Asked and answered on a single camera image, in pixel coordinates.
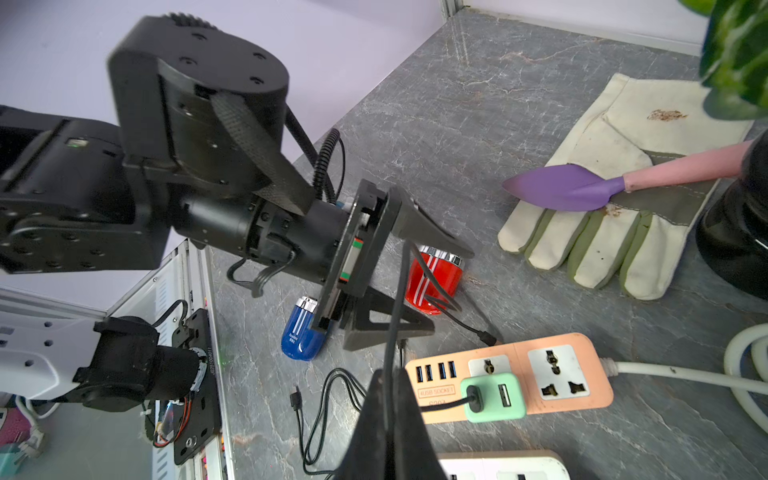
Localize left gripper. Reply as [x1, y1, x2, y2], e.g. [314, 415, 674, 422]
[311, 180, 475, 352]

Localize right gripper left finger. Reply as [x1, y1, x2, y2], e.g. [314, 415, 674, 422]
[334, 370, 396, 479]

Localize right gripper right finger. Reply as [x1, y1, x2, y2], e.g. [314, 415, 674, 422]
[395, 369, 446, 480]

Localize black USB cable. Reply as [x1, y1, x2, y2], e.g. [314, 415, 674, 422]
[381, 239, 499, 451]

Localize green USB charger cube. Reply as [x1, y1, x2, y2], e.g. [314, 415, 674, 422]
[460, 372, 527, 424]

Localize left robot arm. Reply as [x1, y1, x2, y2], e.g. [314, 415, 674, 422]
[1, 14, 473, 336]

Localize blue electric shaver upper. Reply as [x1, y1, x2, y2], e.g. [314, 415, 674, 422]
[281, 296, 326, 362]

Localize white power strip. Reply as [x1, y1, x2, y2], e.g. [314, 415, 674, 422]
[438, 450, 571, 480]

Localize orange power strip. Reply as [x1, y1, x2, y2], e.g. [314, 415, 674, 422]
[406, 333, 614, 424]

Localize purple pink garden trowel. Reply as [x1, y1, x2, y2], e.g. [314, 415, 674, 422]
[502, 141, 752, 211]

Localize white gardening glove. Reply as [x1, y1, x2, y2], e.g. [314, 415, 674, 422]
[497, 73, 753, 300]

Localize potted green plant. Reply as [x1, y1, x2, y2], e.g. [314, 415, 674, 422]
[684, 0, 767, 298]

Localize black USB cable spare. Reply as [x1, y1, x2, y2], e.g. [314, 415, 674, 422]
[289, 367, 367, 479]

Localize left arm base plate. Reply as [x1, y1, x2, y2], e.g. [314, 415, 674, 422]
[143, 308, 222, 466]

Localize white coiled power cords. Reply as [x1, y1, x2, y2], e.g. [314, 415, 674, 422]
[599, 322, 768, 436]

